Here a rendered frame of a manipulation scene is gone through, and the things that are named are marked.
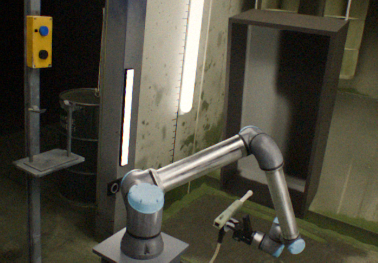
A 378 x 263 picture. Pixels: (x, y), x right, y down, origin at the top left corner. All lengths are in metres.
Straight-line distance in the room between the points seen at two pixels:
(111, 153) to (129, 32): 0.78
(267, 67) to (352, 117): 1.25
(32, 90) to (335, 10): 2.33
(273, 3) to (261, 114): 1.12
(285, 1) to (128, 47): 1.61
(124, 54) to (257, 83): 0.94
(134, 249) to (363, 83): 2.63
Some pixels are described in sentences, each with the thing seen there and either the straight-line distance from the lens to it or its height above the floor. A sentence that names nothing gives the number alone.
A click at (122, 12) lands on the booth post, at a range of 2.32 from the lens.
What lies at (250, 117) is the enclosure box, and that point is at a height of 0.96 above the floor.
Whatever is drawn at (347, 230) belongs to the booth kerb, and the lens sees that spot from 3.41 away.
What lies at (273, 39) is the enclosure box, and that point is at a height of 1.53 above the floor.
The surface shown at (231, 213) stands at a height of 0.55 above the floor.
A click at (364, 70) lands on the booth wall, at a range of 3.67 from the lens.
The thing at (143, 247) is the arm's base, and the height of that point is 0.69.
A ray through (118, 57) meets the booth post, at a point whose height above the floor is 1.34.
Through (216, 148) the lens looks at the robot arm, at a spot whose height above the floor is 1.04.
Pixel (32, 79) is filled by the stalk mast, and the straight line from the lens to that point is 2.16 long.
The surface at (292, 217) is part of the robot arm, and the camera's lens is 1.99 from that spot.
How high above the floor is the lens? 1.65
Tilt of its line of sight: 16 degrees down
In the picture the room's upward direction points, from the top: 6 degrees clockwise
